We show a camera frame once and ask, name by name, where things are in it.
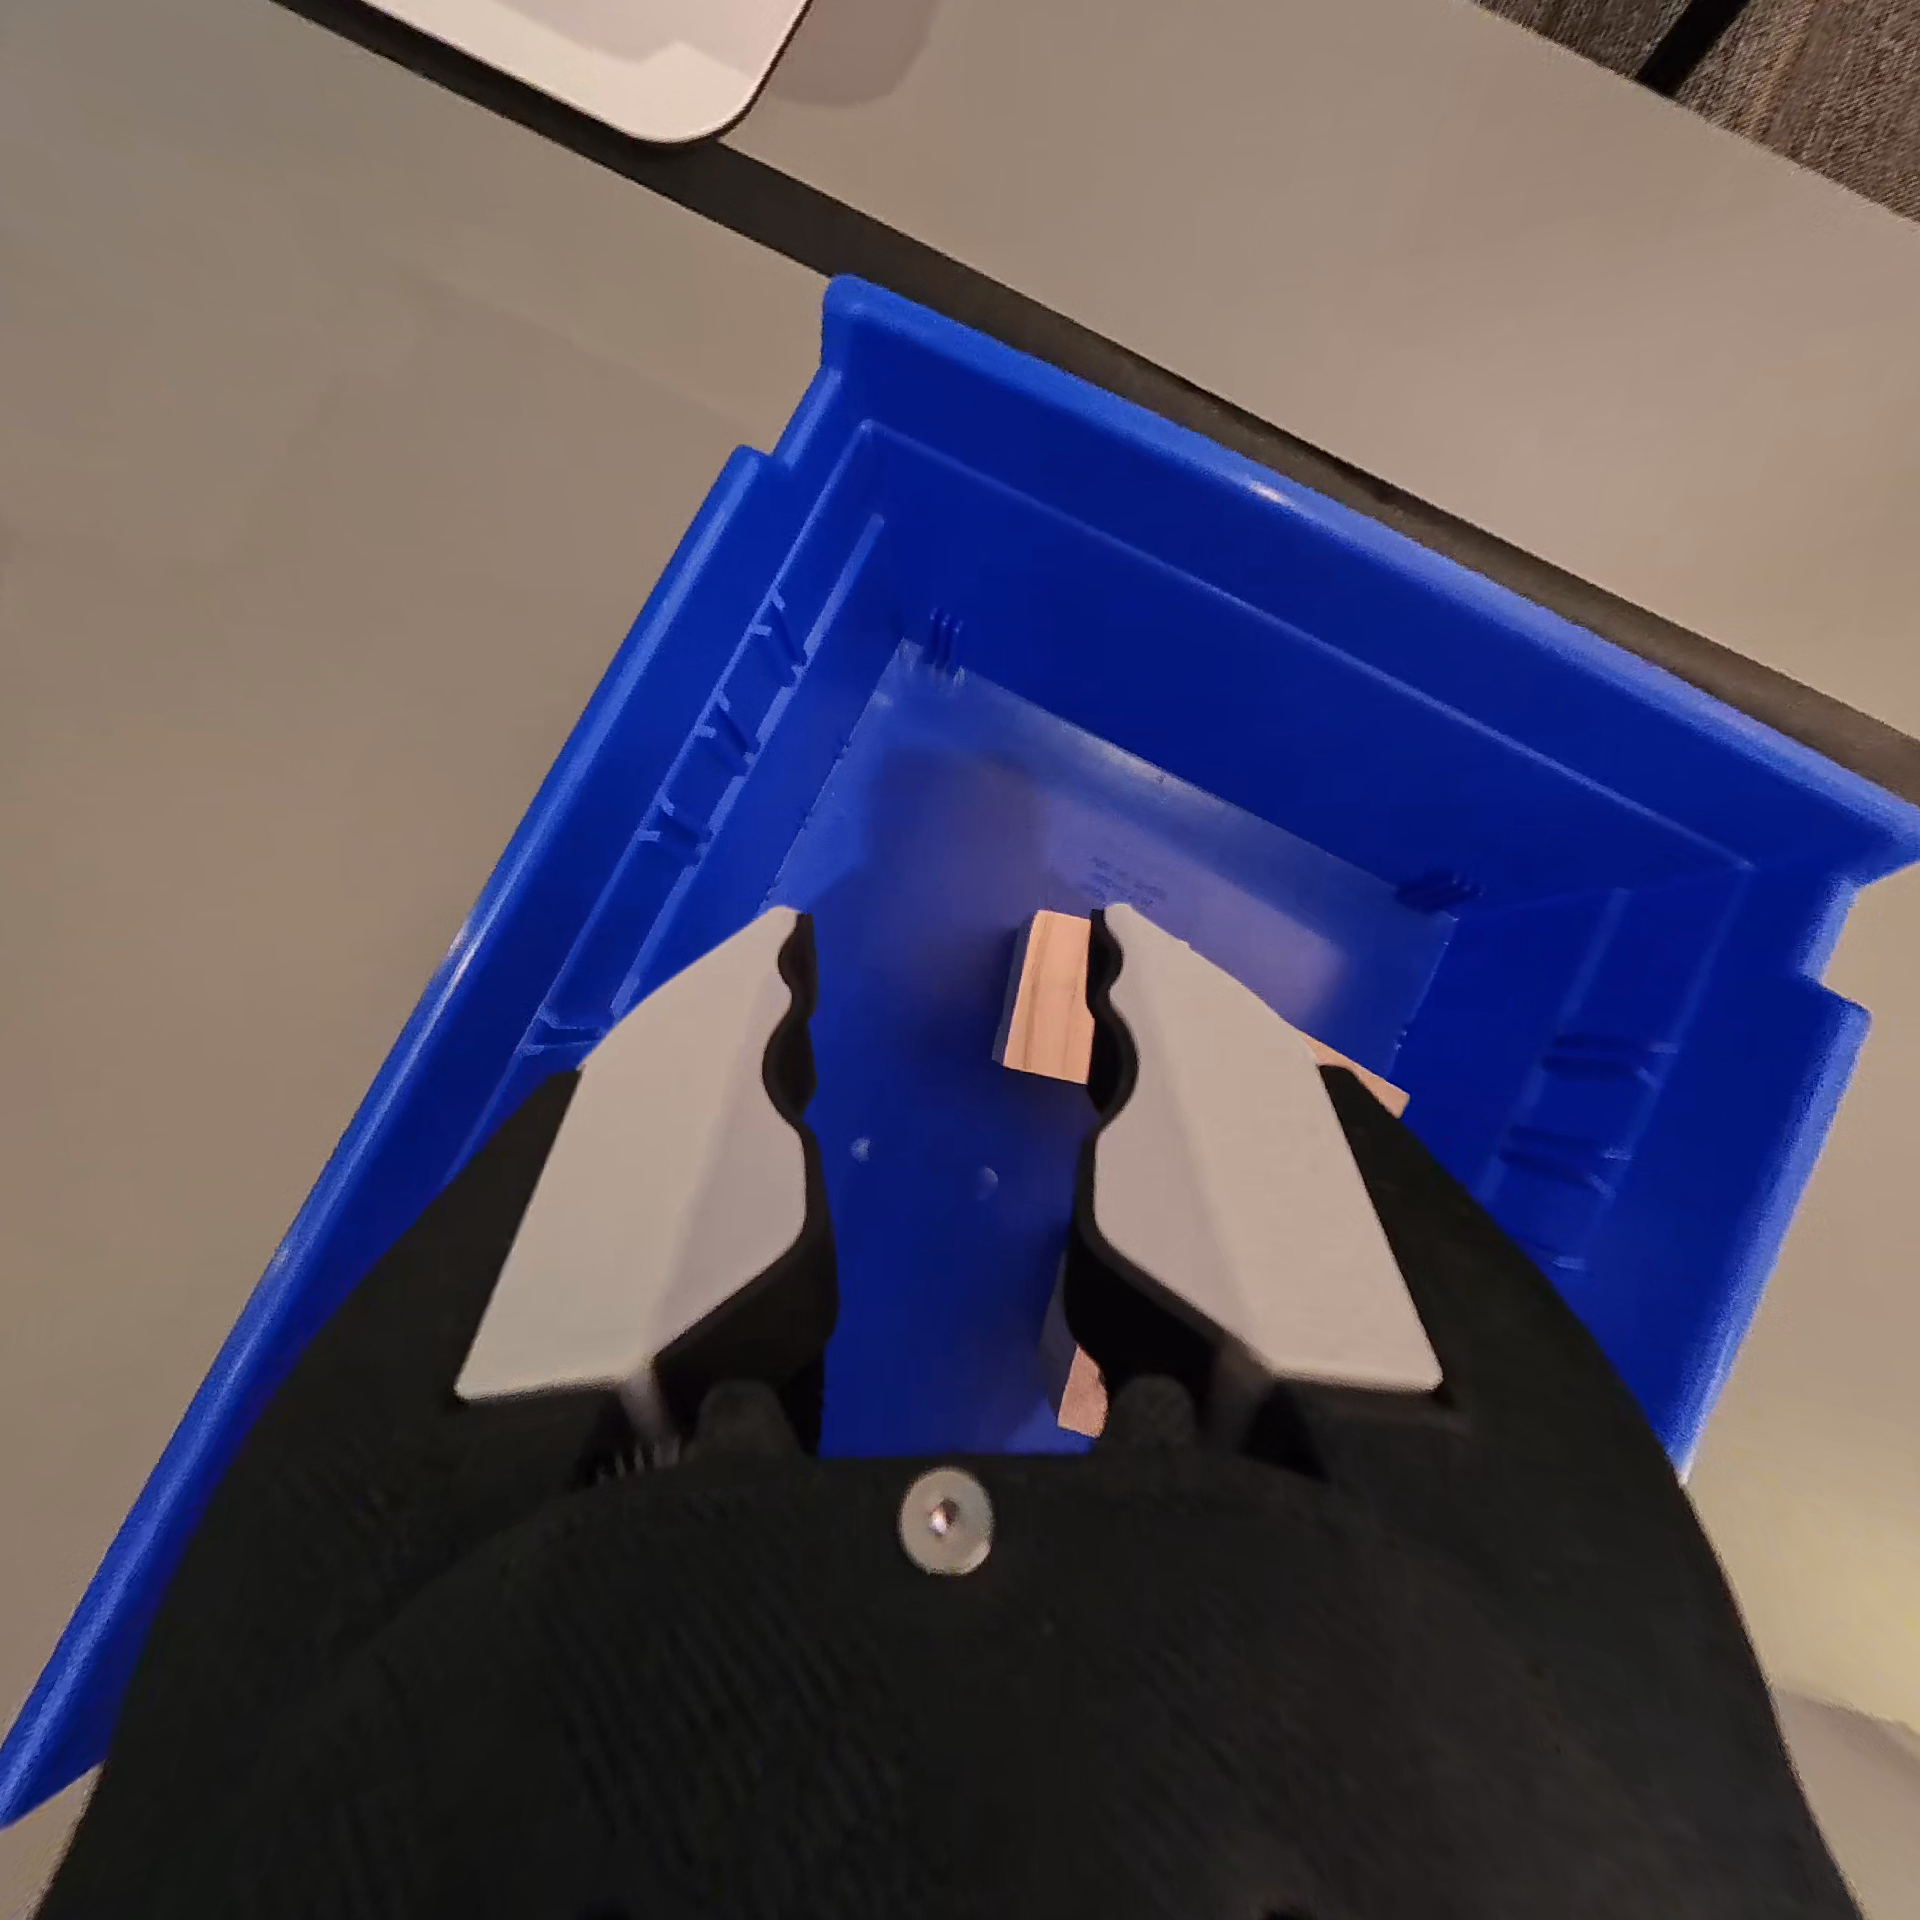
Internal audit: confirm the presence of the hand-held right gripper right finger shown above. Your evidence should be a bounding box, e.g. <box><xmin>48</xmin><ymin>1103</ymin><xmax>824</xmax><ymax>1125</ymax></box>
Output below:
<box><xmin>1064</xmin><ymin>902</ymin><xmax>1448</xmax><ymax>1465</ymax></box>

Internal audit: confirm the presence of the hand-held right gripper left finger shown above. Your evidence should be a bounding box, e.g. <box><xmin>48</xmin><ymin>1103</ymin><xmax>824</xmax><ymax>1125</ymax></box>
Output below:
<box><xmin>453</xmin><ymin>902</ymin><xmax>836</xmax><ymax>1465</ymax></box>

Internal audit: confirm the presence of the blue plastic bin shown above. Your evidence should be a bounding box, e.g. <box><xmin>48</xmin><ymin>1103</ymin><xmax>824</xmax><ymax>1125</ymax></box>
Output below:
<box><xmin>0</xmin><ymin>274</ymin><xmax>1920</xmax><ymax>1816</ymax></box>

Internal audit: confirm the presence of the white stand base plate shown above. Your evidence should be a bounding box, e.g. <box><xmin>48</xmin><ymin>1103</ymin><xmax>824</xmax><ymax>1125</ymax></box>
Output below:
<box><xmin>352</xmin><ymin>0</ymin><xmax>819</xmax><ymax>146</ymax></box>

